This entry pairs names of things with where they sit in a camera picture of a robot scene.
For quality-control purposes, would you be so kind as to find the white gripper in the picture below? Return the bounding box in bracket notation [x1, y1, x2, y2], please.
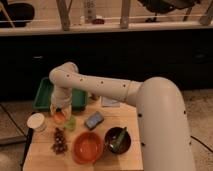
[50, 87, 72, 118]

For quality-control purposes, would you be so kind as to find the red orange apple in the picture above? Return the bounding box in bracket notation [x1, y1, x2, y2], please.
[53, 112, 66, 124]

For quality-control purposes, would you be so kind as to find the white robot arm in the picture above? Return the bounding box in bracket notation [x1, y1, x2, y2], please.
[49, 62, 196, 171]

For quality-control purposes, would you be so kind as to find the green plastic cup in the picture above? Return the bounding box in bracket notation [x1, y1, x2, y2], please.
[64, 116, 76, 131]

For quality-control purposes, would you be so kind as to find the white paper cup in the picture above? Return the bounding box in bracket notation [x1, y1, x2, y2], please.
[27, 113, 46, 132]

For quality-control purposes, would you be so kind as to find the green plastic tray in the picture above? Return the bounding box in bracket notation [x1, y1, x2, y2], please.
[33, 77, 87, 112]

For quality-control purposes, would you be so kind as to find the blue sponge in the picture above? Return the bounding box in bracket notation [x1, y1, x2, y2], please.
[85, 112, 104, 130]

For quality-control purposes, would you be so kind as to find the bunch of dark grapes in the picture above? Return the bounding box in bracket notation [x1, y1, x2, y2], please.
[52, 128, 68, 154]

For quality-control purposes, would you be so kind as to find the orange bowl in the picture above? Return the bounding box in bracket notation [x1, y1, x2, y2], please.
[72, 132, 104, 164]

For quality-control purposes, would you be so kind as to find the dark bowl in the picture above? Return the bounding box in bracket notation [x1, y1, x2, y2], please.
[104, 127, 131, 154]

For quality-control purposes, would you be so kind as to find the green utensil in bowl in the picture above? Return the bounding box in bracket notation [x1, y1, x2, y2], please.
[110, 127, 127, 152]

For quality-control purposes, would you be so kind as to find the dark red background object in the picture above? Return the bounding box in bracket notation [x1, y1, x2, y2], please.
[92, 19, 105, 24]

